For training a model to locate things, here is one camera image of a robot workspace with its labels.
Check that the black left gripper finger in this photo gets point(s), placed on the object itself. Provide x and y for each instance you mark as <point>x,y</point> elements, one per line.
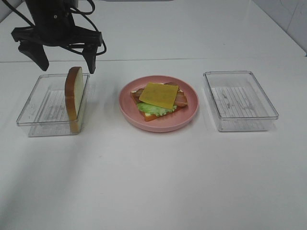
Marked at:
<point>89,55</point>
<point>35,52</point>

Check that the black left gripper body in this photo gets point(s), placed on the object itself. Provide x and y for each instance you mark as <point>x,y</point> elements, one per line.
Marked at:
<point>54,24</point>

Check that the yellow cheese slice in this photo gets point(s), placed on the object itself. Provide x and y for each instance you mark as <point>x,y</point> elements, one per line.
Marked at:
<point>161,95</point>

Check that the left clear plastic tray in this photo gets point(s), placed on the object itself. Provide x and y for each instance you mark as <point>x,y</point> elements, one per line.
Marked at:
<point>45,113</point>

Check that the right clear plastic tray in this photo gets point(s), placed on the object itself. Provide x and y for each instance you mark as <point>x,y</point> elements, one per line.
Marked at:
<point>238,102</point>

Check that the pink round plate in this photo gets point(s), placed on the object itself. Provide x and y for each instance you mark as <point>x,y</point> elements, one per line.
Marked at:
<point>171,122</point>

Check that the pink wavy bacon strip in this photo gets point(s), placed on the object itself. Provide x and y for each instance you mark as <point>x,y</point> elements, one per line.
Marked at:
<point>180,99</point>

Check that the bread slice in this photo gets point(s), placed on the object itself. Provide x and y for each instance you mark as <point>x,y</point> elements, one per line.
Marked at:
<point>73,96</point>
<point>154,117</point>

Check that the green lettuce leaf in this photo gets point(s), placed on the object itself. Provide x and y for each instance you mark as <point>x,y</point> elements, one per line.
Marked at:
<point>157,111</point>

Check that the brown bacon strip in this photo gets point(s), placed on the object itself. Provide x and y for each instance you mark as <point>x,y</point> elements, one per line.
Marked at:
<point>173,84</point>

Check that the clear plastic tray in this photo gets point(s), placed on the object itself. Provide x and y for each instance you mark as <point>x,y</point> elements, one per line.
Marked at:
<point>45,113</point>
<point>238,102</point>

